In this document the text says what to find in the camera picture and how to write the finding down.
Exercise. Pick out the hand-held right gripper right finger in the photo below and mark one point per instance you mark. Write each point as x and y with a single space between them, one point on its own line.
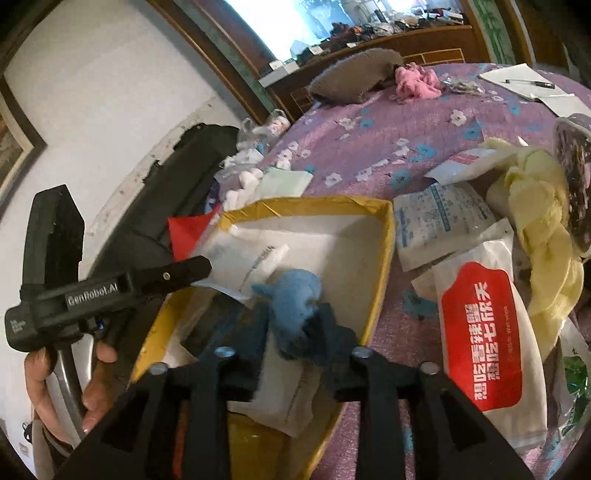
337 364

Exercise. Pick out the pale green packet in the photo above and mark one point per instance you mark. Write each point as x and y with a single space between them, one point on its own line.
286 182

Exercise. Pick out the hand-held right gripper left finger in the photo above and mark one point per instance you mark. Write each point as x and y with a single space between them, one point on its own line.
240 350

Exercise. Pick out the white loose paper sheet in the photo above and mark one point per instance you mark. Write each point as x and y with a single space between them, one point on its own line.
568 105

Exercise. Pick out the green printed packet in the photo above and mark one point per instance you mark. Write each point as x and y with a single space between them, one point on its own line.
575 378

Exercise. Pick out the white notebook paper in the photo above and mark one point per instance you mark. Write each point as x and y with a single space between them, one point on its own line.
512 71

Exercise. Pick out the glass partition window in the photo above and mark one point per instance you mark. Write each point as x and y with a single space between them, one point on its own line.
277 23

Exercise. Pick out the framed wall picture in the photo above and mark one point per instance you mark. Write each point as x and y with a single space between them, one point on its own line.
14 152

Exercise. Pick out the purple floral tablecloth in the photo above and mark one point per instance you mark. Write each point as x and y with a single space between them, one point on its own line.
369 138

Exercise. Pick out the red plastic bag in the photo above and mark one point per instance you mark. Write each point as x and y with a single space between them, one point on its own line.
189 230

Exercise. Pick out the white blue printed packet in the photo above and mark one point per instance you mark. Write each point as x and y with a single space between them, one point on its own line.
438 221

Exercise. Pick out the blue cloth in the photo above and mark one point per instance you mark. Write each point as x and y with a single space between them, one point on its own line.
291 300

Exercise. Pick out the yellow cardboard box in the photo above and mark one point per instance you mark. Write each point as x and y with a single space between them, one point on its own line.
332 244

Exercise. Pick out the clear bag dark contents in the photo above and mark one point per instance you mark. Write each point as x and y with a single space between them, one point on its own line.
575 175

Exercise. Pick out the clear plastic bag with bottles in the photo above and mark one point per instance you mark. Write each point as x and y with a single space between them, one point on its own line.
268 129

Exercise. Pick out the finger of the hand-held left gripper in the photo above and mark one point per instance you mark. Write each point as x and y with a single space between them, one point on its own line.
171 275

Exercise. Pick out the white flat box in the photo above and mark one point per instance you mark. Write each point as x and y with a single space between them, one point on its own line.
279 71

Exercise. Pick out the pink crumpled cloth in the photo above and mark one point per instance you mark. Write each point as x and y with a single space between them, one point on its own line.
415 81

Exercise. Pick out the white plastic packet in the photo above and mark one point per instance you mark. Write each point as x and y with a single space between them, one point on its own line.
286 397
231 258

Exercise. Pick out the yellow towel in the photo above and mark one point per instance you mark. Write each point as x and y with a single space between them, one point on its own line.
540 221

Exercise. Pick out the counter clutter pile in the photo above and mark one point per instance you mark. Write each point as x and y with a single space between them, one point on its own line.
369 32

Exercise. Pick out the person's left hand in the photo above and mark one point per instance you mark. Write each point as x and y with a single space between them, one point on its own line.
99 397

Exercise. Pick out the white packet red mark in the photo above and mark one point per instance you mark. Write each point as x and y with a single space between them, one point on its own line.
461 168

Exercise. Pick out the white packet large red label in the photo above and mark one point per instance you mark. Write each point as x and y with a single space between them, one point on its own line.
480 332

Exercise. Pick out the black pen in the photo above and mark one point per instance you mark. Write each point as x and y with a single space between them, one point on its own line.
531 83

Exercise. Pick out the wooden partition cabinet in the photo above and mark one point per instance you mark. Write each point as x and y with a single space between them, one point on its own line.
429 41

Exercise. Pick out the white cotton wads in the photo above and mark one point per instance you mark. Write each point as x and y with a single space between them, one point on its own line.
242 189

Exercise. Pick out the brown fuzzy cloth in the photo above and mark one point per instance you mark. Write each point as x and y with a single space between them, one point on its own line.
355 74

